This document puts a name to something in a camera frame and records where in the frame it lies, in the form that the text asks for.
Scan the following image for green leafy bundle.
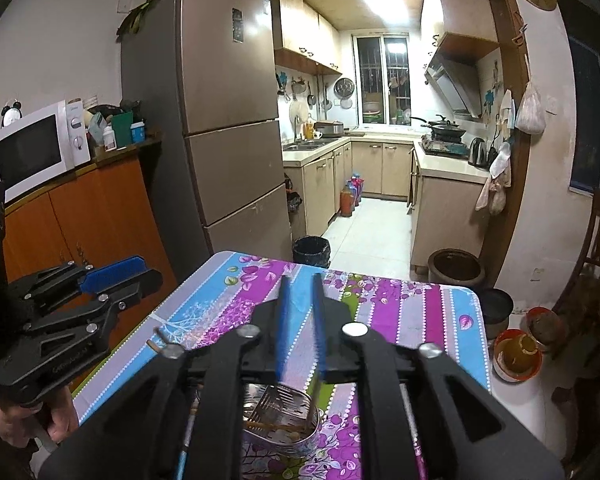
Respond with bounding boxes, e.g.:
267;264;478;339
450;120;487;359
117;2;153;36

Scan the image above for person's left hand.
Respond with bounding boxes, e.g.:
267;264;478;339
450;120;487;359
0;386;79;449

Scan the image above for steel range hood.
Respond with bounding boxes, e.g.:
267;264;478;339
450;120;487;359
424;50;483;120

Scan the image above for floral striped tablecloth table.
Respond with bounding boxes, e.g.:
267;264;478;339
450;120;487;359
72;251;492;480

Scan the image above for bunch of wooden chopsticks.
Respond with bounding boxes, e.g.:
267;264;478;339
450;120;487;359
245;419;306;445

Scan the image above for white microwave oven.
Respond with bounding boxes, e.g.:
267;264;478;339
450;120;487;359
0;100;92;205

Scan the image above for twin-bell alarm clock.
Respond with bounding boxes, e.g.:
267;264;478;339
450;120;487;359
1;100;23;128

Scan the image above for beige kitchen base cabinets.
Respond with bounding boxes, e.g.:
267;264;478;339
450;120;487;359
282;135;491;273

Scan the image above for orange wooden cabinet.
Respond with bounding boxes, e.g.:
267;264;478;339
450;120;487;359
0;140;178;381

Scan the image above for beige cabinet above hood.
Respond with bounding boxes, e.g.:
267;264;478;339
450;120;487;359
420;0;501;66

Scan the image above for steel electric kettle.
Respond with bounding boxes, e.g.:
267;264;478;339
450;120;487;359
468;136;487;167

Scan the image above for red plastic bucket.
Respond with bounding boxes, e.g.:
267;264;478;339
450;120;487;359
525;306;566;351

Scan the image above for hanging kitchen cloths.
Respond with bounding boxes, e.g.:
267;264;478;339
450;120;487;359
475;142;512;216

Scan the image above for beige wall cabinet row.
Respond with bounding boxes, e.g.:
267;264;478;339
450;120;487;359
272;0;343;77

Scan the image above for brown ceramic jar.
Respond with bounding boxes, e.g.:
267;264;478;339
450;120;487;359
427;249;486;286

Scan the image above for plastic bottles on floor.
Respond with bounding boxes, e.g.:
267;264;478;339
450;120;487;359
340;174;366;218

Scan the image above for red plastic basin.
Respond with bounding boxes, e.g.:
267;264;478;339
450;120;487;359
492;329;543;385

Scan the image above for square kitchen ceiling light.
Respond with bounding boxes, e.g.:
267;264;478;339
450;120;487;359
360;0;421;26

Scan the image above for black trash bin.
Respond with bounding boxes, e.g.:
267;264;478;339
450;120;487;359
292;236;331;270

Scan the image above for white hanging plastic bag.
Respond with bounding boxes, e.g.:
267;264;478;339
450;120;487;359
515;80;547;135

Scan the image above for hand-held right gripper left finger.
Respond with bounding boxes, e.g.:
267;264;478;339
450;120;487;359
37;274;293;480

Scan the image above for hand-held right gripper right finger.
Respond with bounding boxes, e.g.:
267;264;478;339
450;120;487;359
312;272;566;480

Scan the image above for gas stove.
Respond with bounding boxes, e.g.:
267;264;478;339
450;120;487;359
420;137;471;158

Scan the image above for dark wooden chair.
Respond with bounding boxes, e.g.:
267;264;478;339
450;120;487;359
552;187;600;321

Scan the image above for dark blue window curtain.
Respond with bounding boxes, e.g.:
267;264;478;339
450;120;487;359
567;35;600;193

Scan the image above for perforated metal utensil holder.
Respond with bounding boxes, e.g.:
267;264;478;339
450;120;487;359
240;382;325;460

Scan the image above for brown three-door refrigerator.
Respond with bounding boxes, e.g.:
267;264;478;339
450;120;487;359
120;0;293;281

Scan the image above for single wooden chopstick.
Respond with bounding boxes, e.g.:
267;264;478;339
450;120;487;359
149;340;181;358

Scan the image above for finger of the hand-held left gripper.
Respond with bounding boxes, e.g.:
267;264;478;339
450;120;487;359
7;256;150;311
22;269;163;348

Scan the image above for barred kitchen window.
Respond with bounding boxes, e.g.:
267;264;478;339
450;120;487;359
352;32;413;127

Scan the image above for black wok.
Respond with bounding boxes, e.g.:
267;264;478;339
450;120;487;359
410;116;467;140

